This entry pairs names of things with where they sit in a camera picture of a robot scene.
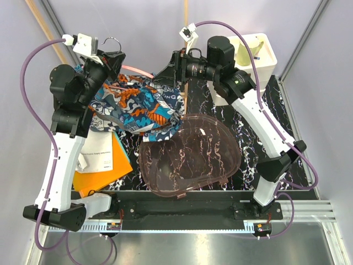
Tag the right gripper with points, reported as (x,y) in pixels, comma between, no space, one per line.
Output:
(175,70)

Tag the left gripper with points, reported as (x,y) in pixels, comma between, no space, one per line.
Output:
(114,59)

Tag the pink clothes hanger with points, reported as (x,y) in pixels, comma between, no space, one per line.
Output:
(126,67)

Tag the colourful patterned shorts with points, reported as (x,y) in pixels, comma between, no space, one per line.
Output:
(136,105)

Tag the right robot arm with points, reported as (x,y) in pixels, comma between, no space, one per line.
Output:
(237,88)

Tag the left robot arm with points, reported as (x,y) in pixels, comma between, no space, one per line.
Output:
(72,91)

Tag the green mug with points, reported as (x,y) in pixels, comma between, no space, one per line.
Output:
(248,52)

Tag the transparent pink plastic basin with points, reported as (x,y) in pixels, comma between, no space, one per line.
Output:
(202,152)

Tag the white three-drawer organizer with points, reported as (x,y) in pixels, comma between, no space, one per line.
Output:
(263,56)

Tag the wooden clothes rack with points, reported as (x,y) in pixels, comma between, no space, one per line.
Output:
(38,16)

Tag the orange folder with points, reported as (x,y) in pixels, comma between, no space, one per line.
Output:
(86,183)

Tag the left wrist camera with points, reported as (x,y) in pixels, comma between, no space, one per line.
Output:
(83,45)

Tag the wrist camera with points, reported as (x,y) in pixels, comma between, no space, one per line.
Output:
(189,35)
(83,45)

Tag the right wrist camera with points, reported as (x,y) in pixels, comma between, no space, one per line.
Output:
(189,35)

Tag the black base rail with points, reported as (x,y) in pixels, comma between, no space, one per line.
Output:
(198,210)

